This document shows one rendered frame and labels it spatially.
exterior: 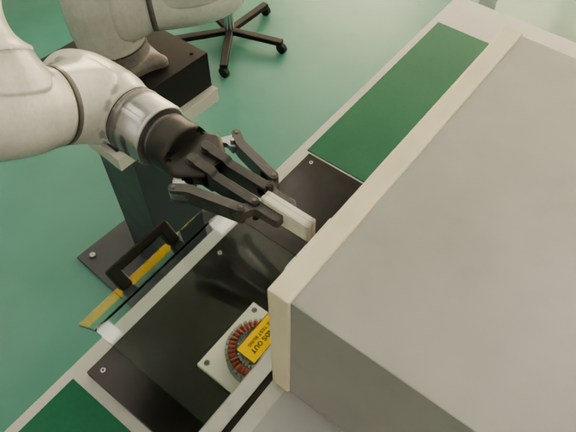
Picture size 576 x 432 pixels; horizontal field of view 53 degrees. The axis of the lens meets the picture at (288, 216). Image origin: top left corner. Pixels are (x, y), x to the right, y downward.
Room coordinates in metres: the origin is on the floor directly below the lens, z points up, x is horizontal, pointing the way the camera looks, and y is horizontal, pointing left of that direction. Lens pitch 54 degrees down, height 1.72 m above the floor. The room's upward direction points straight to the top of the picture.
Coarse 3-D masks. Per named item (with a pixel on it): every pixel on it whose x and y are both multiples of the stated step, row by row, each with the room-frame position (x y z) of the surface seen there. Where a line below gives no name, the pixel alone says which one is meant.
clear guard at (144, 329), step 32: (192, 224) 0.49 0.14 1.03; (224, 224) 0.47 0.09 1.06; (160, 256) 0.43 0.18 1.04; (192, 256) 0.41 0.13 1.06; (224, 256) 0.41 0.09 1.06; (256, 256) 0.41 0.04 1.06; (288, 256) 0.41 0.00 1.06; (128, 288) 0.38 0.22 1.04; (160, 288) 0.36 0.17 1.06; (192, 288) 0.36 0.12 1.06; (224, 288) 0.36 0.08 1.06; (256, 288) 0.36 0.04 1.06; (96, 320) 0.33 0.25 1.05; (128, 320) 0.32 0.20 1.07; (160, 320) 0.32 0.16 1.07; (192, 320) 0.32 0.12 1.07; (224, 320) 0.32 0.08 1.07; (256, 320) 0.32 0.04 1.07; (128, 352) 0.28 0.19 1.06; (160, 352) 0.28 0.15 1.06; (192, 352) 0.28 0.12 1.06; (224, 352) 0.28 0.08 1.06; (160, 384) 0.24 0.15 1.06; (192, 384) 0.24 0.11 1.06; (224, 384) 0.24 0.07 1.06
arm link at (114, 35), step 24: (72, 0) 1.03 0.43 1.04; (96, 0) 1.03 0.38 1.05; (120, 0) 1.04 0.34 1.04; (144, 0) 1.06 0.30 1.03; (72, 24) 1.04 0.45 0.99; (96, 24) 1.02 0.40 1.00; (120, 24) 1.03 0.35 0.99; (144, 24) 1.05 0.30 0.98; (96, 48) 1.02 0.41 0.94; (120, 48) 1.03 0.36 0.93
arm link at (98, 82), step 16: (48, 64) 0.61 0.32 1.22; (64, 64) 0.58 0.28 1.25; (80, 64) 0.59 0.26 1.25; (96, 64) 0.60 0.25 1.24; (112, 64) 0.61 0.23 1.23; (80, 80) 0.55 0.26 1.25; (96, 80) 0.56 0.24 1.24; (112, 80) 0.57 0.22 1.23; (128, 80) 0.58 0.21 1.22; (80, 96) 0.53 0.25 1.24; (96, 96) 0.54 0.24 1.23; (112, 96) 0.55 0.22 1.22; (80, 112) 0.52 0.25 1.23; (96, 112) 0.53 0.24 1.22; (80, 128) 0.51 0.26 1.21; (96, 128) 0.52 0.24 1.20; (96, 144) 0.53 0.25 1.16
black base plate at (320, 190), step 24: (312, 168) 0.83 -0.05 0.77; (288, 192) 0.76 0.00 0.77; (312, 192) 0.76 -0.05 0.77; (336, 192) 0.76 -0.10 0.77; (312, 216) 0.70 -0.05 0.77; (288, 240) 0.64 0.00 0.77; (120, 360) 0.39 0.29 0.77; (120, 384) 0.34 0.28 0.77; (144, 384) 0.34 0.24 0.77; (144, 408) 0.30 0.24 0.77; (168, 408) 0.30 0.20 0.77
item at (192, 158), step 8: (192, 160) 0.46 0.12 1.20; (200, 160) 0.47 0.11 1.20; (200, 168) 0.45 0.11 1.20; (208, 168) 0.45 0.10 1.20; (208, 176) 0.45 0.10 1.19; (216, 176) 0.45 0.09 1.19; (224, 176) 0.45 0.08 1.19; (208, 184) 0.45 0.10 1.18; (216, 184) 0.44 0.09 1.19; (224, 184) 0.43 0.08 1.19; (232, 184) 0.43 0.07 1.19; (224, 192) 0.43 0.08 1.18; (232, 192) 0.42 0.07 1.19; (240, 192) 0.42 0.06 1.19; (248, 192) 0.42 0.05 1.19; (240, 200) 0.42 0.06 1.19; (248, 200) 0.41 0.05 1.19; (256, 200) 0.41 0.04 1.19
